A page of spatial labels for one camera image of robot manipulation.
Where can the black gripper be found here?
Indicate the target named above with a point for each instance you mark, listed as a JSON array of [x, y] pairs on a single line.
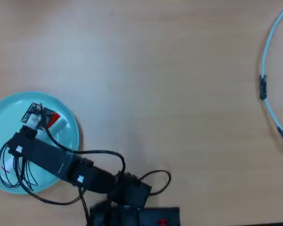
[[21, 143]]

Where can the red capped white marker pen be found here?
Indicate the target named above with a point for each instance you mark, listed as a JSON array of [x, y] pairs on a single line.
[[60, 126]]

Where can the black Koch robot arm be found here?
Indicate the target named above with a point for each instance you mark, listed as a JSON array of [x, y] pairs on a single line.
[[96, 174]]

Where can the teal plastic plate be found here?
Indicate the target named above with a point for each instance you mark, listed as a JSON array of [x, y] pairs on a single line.
[[66, 113]]

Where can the red clamp knob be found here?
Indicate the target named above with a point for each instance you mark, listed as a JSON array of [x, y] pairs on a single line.
[[162, 221]]

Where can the small black tape band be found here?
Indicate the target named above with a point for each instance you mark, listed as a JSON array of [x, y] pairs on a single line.
[[281, 131]]

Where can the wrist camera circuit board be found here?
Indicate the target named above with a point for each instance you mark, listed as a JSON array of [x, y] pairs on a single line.
[[34, 117]]

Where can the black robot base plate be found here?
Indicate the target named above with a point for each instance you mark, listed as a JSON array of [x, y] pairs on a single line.
[[160, 215]]

